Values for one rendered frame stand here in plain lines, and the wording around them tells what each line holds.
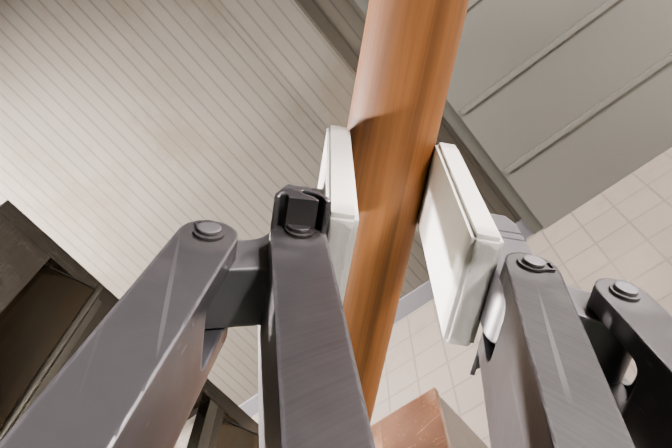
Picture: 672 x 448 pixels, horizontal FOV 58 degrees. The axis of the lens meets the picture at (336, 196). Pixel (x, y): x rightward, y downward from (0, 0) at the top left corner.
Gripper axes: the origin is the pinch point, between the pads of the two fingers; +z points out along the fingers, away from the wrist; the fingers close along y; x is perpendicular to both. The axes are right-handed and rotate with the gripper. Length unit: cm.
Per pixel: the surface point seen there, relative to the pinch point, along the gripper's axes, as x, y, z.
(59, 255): -97, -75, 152
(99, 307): -110, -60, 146
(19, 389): -105, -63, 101
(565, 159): -87, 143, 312
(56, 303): -103, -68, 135
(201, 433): -144, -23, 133
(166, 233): -175, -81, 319
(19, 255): -92, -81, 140
